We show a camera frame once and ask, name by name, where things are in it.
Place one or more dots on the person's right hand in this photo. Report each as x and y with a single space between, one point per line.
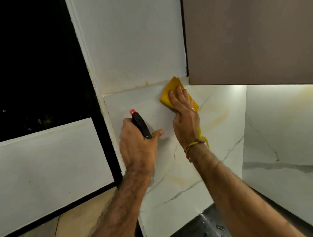
187 124

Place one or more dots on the person's left hand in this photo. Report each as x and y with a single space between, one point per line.
137 151

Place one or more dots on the clear spray bottle black trigger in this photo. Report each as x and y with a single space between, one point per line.
141 124

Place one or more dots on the yellow cleaning cloth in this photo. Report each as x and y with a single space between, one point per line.
168 94

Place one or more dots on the person's right forearm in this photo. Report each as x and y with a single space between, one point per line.
239 200

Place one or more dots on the person's left forearm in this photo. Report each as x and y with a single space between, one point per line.
124 207

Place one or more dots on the yellow thread wristband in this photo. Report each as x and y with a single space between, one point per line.
194 143

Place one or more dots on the black stone countertop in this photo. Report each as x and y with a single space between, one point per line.
207 224

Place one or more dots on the brown upper cabinet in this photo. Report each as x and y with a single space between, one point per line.
249 41

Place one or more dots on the black door frame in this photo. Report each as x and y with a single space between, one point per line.
107 151

